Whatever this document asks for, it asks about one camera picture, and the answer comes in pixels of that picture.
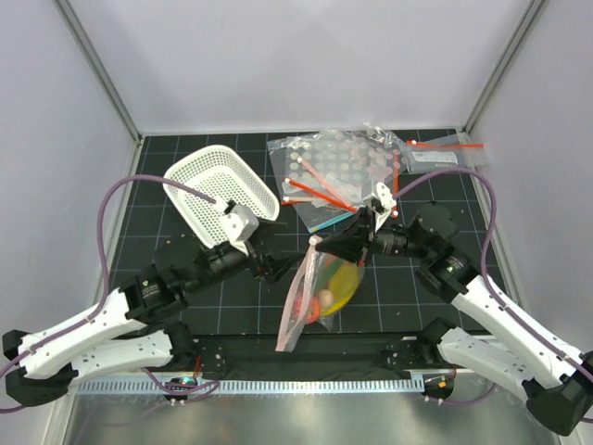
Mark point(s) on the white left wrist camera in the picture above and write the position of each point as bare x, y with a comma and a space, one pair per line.
239, 223

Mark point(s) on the slotted metal cable duct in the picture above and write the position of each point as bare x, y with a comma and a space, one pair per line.
135, 385

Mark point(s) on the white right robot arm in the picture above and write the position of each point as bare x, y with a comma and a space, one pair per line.
552, 378

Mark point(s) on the aluminium frame post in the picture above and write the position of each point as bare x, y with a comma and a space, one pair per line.
95, 63
512, 49

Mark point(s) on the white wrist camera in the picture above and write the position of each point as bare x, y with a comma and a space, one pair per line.
239, 223
382, 204

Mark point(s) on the black cutting mat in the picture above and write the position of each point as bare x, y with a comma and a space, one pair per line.
389, 299

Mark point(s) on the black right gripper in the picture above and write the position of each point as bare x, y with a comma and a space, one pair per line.
350, 244

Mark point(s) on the red toy strawberry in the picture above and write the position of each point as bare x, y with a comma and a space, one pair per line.
307, 311

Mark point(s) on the pink dotted zip bag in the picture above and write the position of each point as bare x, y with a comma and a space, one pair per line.
370, 150

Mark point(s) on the orange zipper clear bag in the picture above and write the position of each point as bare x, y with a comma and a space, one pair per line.
307, 184

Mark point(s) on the green toy chili pepper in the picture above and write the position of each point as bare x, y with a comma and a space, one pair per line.
329, 269

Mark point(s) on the blue zipper clear bag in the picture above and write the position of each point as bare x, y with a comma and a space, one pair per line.
324, 221

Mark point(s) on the pink zipper clear bag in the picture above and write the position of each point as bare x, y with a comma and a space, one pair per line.
322, 286

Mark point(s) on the white perforated plastic basket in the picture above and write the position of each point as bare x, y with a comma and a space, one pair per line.
217, 172

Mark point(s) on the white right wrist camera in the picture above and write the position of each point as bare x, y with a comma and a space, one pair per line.
382, 204

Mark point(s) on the far labelled orange zip bag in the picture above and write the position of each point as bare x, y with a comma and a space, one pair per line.
455, 150

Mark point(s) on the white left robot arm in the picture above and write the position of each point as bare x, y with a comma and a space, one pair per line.
132, 326

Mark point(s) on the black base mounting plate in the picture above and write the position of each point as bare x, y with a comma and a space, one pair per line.
317, 357

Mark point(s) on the yellow toy lemon slice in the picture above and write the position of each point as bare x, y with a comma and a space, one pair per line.
343, 285

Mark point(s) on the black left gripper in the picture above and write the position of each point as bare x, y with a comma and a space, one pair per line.
278, 264

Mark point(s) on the left aluminium frame post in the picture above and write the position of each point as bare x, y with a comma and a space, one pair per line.
95, 63

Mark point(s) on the beige toy egg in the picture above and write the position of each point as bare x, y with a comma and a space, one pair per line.
326, 298

